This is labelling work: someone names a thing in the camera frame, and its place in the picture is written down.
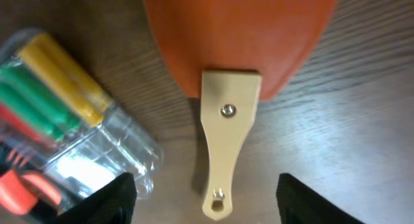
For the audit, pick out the orange black needle-nose pliers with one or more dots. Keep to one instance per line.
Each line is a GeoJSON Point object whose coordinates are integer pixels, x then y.
{"type": "Point", "coordinates": [25, 191]}

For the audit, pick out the orange scraper with wooden handle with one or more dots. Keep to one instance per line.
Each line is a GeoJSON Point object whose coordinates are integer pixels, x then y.
{"type": "Point", "coordinates": [232, 54]}

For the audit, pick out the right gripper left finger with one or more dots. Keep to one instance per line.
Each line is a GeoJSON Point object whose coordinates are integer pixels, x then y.
{"type": "Point", "coordinates": [112, 204]}

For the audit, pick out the clear screwdriver set case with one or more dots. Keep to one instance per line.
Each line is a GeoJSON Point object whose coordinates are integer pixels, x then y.
{"type": "Point", "coordinates": [56, 116]}

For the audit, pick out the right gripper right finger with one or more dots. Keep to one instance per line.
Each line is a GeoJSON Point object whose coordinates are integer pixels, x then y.
{"type": "Point", "coordinates": [299, 204]}

